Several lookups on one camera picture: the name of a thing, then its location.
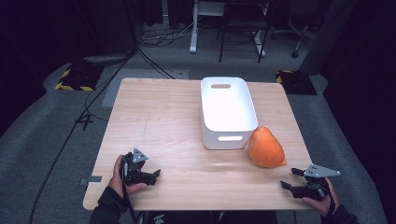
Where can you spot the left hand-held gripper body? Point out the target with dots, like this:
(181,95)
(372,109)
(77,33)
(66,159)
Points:
(134,169)

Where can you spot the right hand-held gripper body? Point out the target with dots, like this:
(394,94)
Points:
(314,183)

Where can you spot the orange pumpkin piece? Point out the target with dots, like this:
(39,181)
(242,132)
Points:
(265,149)

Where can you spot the white plastic basket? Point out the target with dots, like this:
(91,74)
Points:
(229,115)

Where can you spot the person's left hand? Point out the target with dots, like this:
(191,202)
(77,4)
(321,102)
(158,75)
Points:
(116,183)

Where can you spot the person's right hand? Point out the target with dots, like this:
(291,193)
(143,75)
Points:
(323,205)

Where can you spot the grey tape strip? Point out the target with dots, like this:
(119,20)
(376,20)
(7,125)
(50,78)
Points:
(93,179)

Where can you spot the black tape cross mark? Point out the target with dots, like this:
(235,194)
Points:
(84,121)

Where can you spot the person's dark clothing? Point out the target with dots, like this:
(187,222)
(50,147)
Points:
(211,217)

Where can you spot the black yellow striped stand base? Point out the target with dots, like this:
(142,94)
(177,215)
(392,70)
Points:
(79,77)
(295,82)

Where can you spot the flat grey stand base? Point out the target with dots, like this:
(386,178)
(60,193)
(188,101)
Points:
(104,58)

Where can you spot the office chair with castors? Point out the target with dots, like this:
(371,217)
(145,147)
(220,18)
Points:
(299,31)

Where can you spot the grey curtain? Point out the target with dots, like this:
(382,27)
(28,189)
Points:
(330,34)

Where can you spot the black metal chair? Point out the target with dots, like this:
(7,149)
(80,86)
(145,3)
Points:
(243,21)

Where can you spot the white desk frame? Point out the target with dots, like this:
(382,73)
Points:
(194,31)

